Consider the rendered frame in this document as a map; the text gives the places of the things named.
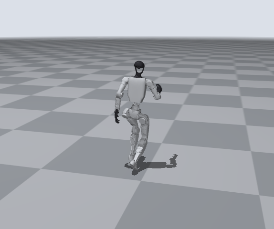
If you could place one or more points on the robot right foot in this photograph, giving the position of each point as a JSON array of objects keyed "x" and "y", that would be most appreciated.
[{"x": 133, "y": 165}]

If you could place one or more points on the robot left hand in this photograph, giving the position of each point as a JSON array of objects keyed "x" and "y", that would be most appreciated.
[{"x": 116, "y": 112}]

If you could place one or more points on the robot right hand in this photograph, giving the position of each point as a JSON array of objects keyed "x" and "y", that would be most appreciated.
[{"x": 159, "y": 89}]

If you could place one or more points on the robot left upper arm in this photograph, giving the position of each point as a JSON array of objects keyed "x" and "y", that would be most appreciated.
[{"x": 122, "y": 87}]

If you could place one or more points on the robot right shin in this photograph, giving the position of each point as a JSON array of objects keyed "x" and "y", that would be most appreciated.
[{"x": 140, "y": 150}]

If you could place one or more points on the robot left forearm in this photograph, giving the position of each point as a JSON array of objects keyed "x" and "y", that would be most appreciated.
[{"x": 117, "y": 104}]

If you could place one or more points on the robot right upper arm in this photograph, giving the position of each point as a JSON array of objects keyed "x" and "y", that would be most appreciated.
[{"x": 150, "y": 83}]

